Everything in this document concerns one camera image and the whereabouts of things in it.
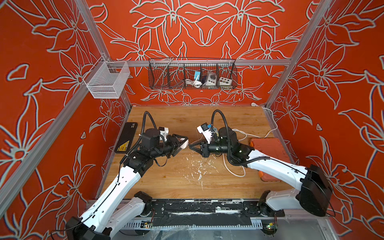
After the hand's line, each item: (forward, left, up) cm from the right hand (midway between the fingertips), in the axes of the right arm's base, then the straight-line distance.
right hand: (188, 148), depth 68 cm
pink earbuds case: (+1, +1, +1) cm, 2 cm away
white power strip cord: (+26, -39, -24) cm, 52 cm away
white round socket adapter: (+44, -14, +8) cm, 47 cm away
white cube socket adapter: (+46, -22, +5) cm, 52 cm away
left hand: (+3, 0, +2) cm, 3 cm away
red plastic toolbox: (+14, -53, -24) cm, 60 cm away
